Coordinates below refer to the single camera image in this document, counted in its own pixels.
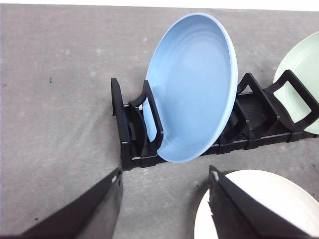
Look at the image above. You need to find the black plastic dish rack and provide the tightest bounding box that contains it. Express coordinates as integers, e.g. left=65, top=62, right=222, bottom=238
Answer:
left=111, top=70, right=319, bottom=170

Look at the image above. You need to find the green plate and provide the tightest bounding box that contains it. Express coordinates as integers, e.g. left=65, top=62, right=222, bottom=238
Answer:
left=273, top=31, right=319, bottom=135

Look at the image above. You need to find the white plate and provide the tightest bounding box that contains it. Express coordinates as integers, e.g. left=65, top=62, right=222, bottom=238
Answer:
left=194, top=170, right=319, bottom=239

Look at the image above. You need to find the blue plate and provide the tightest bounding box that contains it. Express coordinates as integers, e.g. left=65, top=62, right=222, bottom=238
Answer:
left=144, top=12, right=238, bottom=163

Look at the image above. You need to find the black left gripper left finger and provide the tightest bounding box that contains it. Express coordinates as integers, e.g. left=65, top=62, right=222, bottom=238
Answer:
left=0, top=168, right=123, bottom=239

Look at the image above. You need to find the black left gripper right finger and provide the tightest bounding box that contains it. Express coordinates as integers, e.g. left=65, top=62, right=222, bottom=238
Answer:
left=208, top=166, right=319, bottom=239

